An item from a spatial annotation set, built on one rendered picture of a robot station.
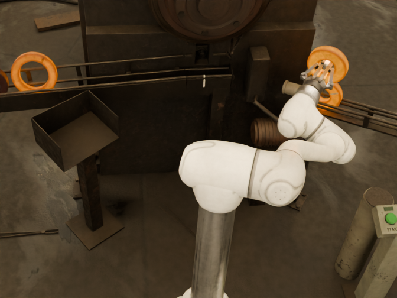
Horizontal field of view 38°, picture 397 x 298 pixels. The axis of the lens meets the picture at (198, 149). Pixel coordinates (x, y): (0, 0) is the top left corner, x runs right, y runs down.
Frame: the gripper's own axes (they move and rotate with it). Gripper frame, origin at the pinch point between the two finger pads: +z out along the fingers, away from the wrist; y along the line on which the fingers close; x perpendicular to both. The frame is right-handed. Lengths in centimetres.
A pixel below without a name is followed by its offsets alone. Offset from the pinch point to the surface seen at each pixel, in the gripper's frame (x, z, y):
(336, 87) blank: -15.7, 5.6, 4.7
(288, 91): -25.1, 4.0, -14.0
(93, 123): -29, -49, -77
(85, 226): -88, -63, -80
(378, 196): -39, -19, 36
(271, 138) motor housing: -43.1, -8.5, -14.1
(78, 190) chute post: -89, -47, -96
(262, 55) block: -12.4, 4.9, -28.3
